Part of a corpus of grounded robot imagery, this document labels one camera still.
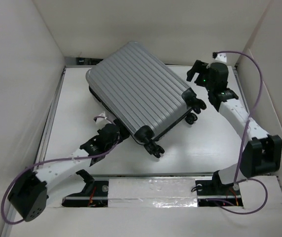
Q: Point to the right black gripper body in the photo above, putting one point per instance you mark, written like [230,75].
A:
[209,83]

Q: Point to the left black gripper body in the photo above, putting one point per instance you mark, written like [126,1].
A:
[122,135]

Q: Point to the grey hard-shell suitcase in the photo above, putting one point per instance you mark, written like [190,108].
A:
[144,94]

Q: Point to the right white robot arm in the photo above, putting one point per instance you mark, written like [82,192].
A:
[260,152]

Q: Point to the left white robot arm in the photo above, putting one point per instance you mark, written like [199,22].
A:
[30,192]

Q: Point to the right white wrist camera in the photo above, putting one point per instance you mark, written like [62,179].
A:
[219,57]

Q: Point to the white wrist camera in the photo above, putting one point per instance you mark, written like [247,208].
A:
[219,57]
[101,117]

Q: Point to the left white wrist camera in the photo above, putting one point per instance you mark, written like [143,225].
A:
[101,117]

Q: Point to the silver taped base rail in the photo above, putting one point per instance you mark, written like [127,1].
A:
[162,192]

